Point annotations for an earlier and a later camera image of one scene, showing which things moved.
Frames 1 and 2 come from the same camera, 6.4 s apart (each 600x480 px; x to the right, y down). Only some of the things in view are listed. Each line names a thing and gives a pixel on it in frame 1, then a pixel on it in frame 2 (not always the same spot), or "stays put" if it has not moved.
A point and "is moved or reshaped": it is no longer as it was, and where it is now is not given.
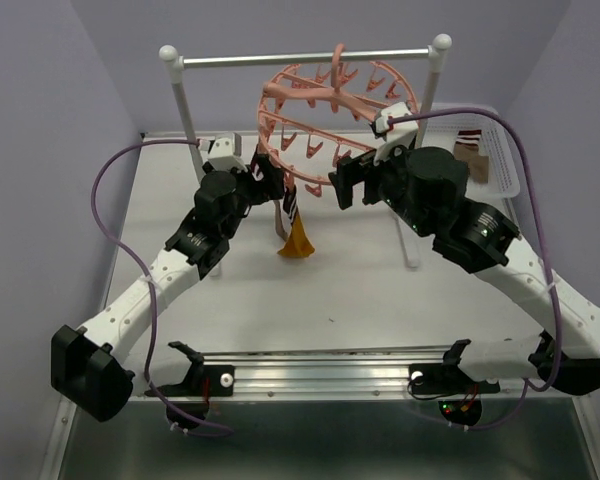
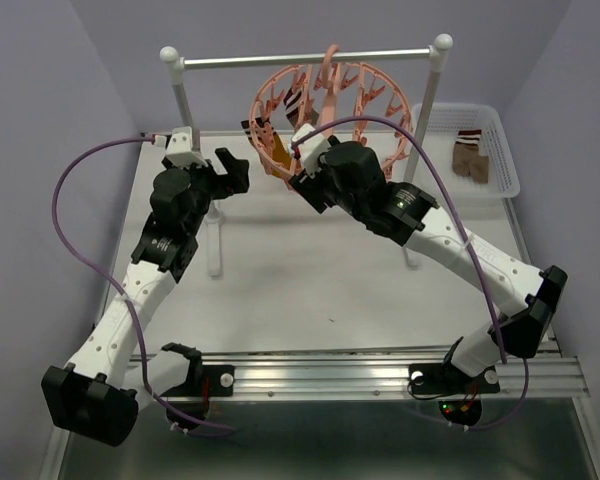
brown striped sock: x=285 y=210 to x=299 y=117
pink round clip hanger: x=316 y=117 is moved or reshaped
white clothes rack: x=436 y=49 stays put
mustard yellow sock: x=299 y=243 to x=281 y=155
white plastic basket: x=504 y=174 stays put
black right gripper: x=349 y=171 to x=310 y=189
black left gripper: x=268 y=188 to x=234 y=182
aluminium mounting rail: x=334 y=376 stays put
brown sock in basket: x=467 y=149 stays put
